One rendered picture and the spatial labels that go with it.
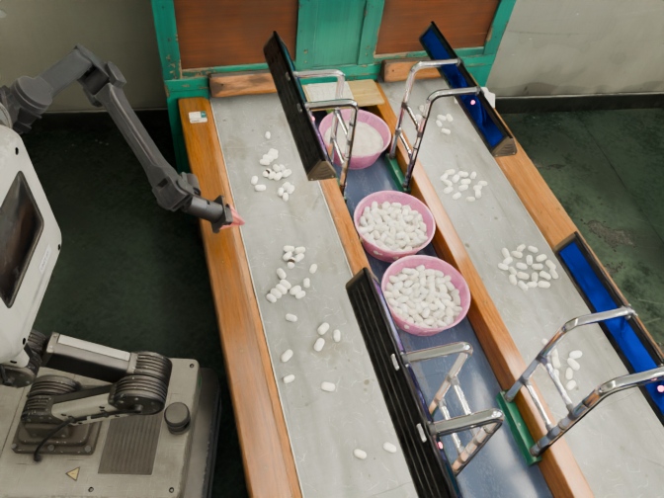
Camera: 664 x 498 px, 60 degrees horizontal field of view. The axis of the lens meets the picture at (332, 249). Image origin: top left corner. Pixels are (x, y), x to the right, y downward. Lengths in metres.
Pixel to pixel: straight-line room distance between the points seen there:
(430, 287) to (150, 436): 0.93
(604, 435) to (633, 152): 2.46
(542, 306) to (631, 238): 1.57
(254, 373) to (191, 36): 1.20
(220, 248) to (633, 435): 1.25
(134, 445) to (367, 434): 0.68
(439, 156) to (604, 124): 2.00
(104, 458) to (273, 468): 0.56
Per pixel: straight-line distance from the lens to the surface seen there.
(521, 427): 1.67
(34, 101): 1.38
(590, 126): 3.96
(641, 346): 1.45
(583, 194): 3.47
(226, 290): 1.67
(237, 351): 1.57
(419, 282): 1.79
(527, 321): 1.81
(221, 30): 2.17
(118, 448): 1.82
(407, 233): 1.91
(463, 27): 2.49
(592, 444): 1.71
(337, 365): 1.59
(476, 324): 1.78
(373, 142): 2.19
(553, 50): 3.66
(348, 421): 1.52
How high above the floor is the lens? 2.15
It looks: 51 degrees down
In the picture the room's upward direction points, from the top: 9 degrees clockwise
